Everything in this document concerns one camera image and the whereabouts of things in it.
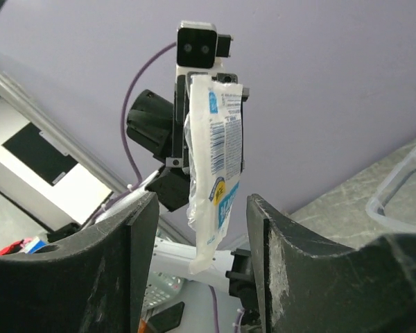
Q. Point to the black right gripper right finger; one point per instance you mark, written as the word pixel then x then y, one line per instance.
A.
pixel 308 283

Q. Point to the white gauze dressing packet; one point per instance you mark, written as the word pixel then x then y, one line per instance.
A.
pixel 213 130

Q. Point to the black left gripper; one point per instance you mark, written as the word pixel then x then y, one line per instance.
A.
pixel 158 125

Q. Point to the aluminium frame rail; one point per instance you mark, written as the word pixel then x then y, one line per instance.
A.
pixel 55 134

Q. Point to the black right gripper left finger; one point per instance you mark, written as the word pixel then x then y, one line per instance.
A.
pixel 92 281

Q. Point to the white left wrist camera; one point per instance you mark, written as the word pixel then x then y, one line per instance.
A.
pixel 200 48

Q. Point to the clear plastic medicine box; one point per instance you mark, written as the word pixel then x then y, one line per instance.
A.
pixel 393 204

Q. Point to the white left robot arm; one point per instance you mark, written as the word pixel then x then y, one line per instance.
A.
pixel 228 269

